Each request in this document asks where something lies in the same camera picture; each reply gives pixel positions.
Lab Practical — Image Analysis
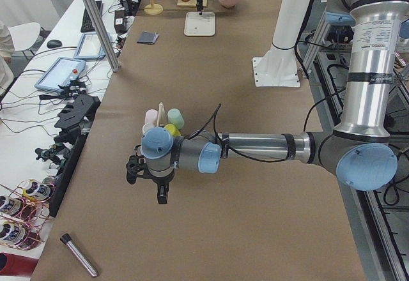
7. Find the wooden rack handle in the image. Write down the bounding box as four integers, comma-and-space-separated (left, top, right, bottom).
156, 102, 165, 127

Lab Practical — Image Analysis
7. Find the metal cylinder with black cap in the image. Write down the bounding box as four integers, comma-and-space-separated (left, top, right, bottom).
60, 233, 99, 278

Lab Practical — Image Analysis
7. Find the white chair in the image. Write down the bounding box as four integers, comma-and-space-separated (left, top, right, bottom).
8, 22, 41, 52

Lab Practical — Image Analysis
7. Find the green plastic cup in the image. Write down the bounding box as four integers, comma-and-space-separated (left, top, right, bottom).
167, 108, 185, 130

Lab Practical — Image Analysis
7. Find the blue teach pendant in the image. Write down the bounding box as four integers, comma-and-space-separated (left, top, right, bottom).
73, 32, 105, 61
35, 57, 86, 91

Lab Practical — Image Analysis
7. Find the black computer mouse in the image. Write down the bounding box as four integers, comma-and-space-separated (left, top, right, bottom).
47, 40, 63, 49

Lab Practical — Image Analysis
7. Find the black keyboard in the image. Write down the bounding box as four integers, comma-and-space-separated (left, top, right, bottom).
80, 0, 104, 33

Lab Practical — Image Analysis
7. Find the cream plastic cup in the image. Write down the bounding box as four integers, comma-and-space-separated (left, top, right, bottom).
142, 123, 156, 135

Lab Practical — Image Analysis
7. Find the yellow plastic cup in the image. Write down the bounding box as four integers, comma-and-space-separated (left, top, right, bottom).
164, 124, 181, 137

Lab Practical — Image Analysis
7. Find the cream rabbit tray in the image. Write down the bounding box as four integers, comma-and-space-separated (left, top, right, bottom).
184, 11, 215, 36

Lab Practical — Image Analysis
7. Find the black box with label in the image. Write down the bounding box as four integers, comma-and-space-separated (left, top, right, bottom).
114, 10, 127, 34

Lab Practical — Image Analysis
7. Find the copper wire basket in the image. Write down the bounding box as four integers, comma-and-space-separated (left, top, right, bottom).
1, 179, 56, 251

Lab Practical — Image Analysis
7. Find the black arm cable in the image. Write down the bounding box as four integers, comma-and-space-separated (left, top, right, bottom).
188, 103, 346, 162

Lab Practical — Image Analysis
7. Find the aluminium frame post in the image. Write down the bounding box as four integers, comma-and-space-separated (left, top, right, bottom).
82, 0, 120, 73

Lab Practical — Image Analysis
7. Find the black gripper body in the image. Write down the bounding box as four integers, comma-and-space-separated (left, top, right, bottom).
151, 174, 174, 195

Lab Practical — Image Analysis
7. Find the red container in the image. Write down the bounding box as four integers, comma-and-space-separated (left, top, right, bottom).
1, 253, 38, 277

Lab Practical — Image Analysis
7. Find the pink plastic cup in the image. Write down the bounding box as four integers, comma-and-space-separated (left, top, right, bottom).
144, 109, 158, 126

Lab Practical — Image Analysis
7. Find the black tool holder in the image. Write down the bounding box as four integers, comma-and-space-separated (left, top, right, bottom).
35, 95, 101, 217

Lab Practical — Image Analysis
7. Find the grey folded cloth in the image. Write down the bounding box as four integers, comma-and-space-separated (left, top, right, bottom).
137, 31, 159, 45

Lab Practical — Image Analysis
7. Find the wooden board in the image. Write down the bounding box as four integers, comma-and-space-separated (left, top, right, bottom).
177, 0, 208, 8

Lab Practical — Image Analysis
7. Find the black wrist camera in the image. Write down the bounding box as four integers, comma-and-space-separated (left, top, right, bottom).
126, 155, 150, 185

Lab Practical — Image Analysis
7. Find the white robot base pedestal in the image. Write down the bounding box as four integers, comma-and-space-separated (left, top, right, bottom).
252, 0, 310, 87

